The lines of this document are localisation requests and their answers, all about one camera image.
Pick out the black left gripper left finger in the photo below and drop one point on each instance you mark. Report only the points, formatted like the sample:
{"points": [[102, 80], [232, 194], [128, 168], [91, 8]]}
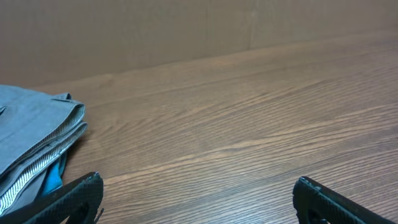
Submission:
{"points": [[76, 203]]}

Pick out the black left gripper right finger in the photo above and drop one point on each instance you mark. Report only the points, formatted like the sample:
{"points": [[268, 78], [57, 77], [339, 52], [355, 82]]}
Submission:
{"points": [[315, 203]]}

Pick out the blue garment under shorts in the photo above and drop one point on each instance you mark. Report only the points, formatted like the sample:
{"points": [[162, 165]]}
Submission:
{"points": [[53, 178]]}

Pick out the folded grey shorts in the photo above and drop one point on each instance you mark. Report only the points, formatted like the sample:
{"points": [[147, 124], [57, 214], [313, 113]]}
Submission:
{"points": [[36, 129]]}

